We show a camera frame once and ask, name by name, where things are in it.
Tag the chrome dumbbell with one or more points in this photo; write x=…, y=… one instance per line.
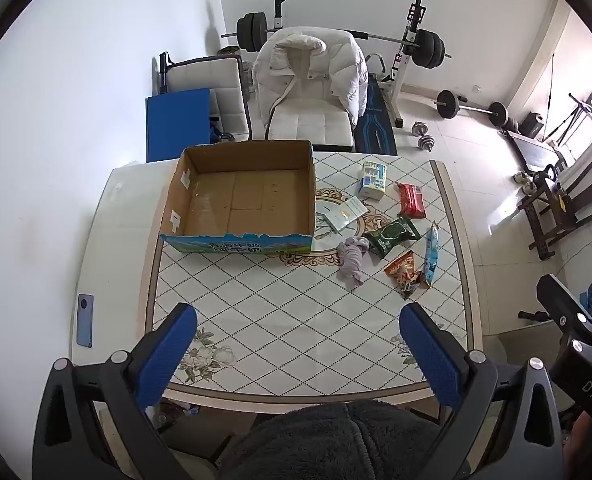
x=423, y=136

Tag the white green flat packet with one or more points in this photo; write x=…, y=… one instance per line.
x=346, y=214

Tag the orange snack packet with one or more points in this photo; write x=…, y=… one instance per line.
x=403, y=275

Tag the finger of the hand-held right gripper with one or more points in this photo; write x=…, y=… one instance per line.
x=561, y=300

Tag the white blue tissue pack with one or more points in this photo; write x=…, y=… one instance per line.
x=373, y=181

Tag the slim blue snack packet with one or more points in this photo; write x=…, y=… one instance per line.
x=431, y=255

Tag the long barbell with black plates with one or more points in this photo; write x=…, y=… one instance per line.
x=426, y=49

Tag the blue smartphone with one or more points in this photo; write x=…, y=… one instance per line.
x=85, y=320

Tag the white puffer jacket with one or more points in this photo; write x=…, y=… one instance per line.
x=311, y=65

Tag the short barbell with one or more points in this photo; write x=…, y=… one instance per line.
x=471, y=107

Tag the white padded chair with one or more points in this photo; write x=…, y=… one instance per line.
x=225, y=80
x=311, y=127

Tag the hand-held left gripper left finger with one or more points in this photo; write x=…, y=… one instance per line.
x=168, y=355

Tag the grey cloth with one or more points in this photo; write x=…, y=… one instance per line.
x=353, y=260

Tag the blue folded mat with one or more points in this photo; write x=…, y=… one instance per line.
x=178, y=125

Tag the green wipes packet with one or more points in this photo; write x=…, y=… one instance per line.
x=392, y=235

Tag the red wipes packet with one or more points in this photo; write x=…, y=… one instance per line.
x=411, y=201

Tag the person's right hand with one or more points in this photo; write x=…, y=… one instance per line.
x=582, y=432

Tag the dark wooden chair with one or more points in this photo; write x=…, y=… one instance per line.
x=583, y=195

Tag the blue black weight bench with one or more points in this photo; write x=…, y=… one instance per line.
x=376, y=120

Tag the grey fleece clothing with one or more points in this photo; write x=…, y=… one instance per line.
x=336, y=445

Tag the black tripod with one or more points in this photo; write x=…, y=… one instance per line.
x=573, y=117

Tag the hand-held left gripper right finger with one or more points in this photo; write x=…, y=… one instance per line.
x=433, y=355

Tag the black speaker box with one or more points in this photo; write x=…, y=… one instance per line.
x=532, y=125

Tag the cardboard box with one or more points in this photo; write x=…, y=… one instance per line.
x=246, y=200

